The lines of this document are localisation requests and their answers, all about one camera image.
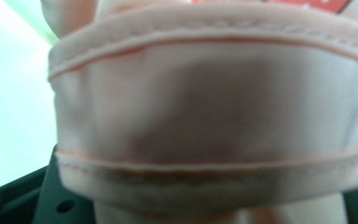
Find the pink glove with red print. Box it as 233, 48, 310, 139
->
40, 0, 358, 224

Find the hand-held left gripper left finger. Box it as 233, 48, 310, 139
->
32, 146, 96, 224

